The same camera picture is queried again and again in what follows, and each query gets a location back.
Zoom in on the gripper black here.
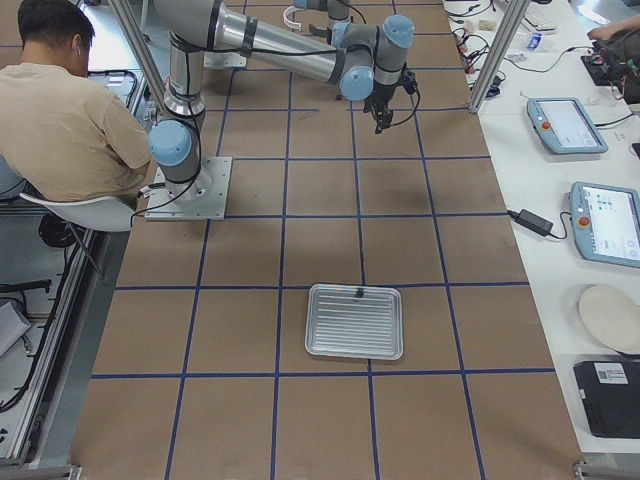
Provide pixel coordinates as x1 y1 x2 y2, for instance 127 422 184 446
363 84 397 134

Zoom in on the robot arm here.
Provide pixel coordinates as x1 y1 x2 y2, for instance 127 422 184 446
294 1 385 134
155 1 418 133

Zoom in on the ribbed silver metal tray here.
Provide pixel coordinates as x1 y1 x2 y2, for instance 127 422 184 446
305 284 404 361

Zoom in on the dark brake shoe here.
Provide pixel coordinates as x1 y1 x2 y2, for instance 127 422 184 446
308 24 332 41

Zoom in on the white curved plastic part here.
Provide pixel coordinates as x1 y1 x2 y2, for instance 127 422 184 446
282 5 303 32

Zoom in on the black power adapter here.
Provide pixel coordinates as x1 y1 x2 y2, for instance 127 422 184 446
507 209 553 237

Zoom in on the teach pendant far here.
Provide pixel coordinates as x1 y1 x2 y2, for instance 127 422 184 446
526 97 609 155

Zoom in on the teach pendant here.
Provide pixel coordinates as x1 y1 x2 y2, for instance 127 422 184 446
569 182 639 268
526 97 609 155

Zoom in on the teach pendant near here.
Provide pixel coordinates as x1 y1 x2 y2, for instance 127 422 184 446
569 182 639 268

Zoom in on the white chair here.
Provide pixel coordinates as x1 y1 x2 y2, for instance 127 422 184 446
18 192 139 280

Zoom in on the white round plate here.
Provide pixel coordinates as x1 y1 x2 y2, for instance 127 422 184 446
578 285 639 355

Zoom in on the seated man beige shirt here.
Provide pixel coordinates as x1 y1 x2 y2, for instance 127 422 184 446
1 1 151 203

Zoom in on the black flat box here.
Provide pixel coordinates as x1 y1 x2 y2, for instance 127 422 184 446
573 361 639 439

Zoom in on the aluminium frame post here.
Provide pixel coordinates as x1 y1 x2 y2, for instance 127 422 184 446
468 0 529 114
109 0 170 118

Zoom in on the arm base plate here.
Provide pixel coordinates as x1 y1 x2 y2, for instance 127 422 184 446
144 157 232 221

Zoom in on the aluminium frame post left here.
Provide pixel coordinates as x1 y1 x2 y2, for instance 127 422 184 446
109 0 170 118

